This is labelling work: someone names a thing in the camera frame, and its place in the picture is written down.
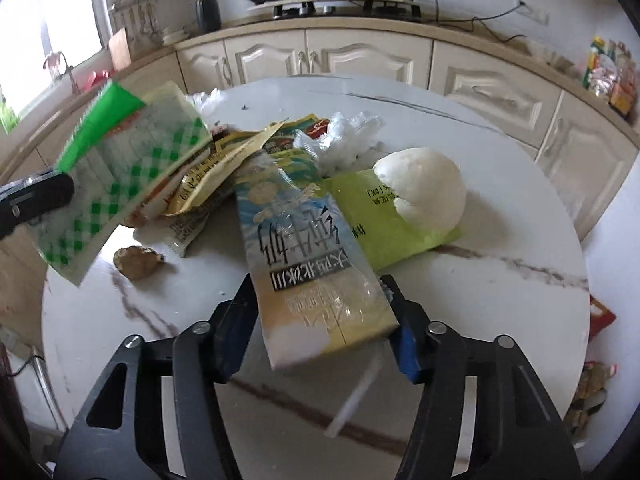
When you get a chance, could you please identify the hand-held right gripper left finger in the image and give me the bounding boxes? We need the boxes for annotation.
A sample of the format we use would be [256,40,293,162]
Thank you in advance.
[52,274,261,480]

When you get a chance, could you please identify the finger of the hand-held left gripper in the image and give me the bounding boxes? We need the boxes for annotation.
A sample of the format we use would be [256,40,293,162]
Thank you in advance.
[0,169,76,241]

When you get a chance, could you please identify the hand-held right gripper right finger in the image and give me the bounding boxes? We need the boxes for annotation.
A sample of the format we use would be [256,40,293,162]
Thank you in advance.
[380,274,583,480]

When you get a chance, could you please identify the blue yellow milk carton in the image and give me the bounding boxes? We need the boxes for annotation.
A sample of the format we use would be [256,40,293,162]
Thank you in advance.
[235,152,401,372]

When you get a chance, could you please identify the green checkered packet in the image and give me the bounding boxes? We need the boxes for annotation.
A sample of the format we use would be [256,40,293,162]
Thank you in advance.
[36,81,213,288]

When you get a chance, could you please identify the lime green packet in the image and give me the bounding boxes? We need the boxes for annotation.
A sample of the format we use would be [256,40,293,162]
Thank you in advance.
[320,169,462,272]

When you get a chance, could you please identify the gold snack wrapper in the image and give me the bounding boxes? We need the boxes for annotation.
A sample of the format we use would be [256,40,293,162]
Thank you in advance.
[165,120,291,216]

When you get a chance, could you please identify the white straw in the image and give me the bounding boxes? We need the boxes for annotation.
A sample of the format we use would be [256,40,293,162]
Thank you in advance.
[325,355,381,438]

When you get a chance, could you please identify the clear printed wrapper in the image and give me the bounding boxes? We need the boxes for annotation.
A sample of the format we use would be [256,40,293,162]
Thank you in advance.
[162,200,221,259]

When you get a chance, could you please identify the white paper ball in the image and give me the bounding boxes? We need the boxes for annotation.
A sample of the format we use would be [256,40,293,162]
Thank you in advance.
[372,147,467,233]

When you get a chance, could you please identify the window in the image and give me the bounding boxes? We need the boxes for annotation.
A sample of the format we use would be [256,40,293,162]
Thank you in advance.
[0,0,113,121]

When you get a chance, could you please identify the pile of wrappers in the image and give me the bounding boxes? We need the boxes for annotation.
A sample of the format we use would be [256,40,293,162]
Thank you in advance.
[565,360,618,443]

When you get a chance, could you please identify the clear plastic bag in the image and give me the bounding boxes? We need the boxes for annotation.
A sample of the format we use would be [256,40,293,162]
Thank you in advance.
[192,89,226,116]
[295,111,383,178]

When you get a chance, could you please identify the red green snack packet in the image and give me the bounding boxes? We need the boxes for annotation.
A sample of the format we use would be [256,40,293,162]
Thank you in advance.
[280,116,333,153]

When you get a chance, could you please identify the cream kitchen cabinets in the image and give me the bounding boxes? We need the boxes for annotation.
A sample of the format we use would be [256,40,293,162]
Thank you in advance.
[0,27,640,241]

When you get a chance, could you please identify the gas stove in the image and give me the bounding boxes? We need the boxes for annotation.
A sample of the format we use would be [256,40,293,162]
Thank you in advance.
[247,0,423,22]

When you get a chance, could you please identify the colourful snack packets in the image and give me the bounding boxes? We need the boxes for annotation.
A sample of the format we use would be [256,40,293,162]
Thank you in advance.
[582,36,638,118]

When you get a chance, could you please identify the wire hanging rack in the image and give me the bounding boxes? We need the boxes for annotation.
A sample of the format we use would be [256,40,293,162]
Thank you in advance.
[107,0,166,46]

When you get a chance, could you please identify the black power cable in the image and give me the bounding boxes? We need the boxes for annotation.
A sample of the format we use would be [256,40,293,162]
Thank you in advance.
[420,0,528,43]

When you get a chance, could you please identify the wall socket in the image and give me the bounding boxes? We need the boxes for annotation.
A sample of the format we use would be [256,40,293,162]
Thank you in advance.
[517,0,548,23]

